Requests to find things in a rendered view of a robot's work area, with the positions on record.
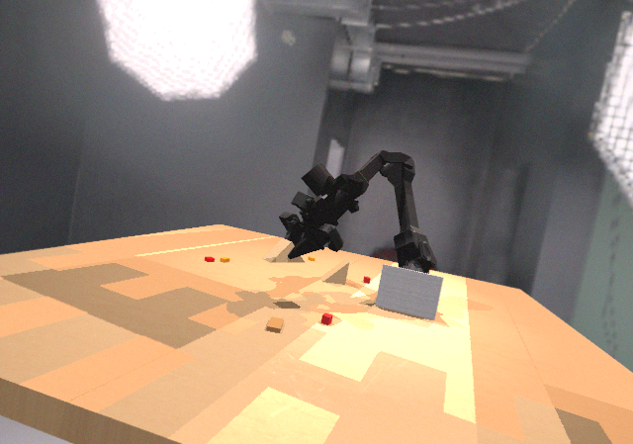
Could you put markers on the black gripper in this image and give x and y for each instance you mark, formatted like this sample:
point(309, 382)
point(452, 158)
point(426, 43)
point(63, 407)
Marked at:
point(316, 232)

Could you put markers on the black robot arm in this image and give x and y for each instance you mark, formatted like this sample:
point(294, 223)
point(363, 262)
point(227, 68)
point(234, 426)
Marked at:
point(413, 250)

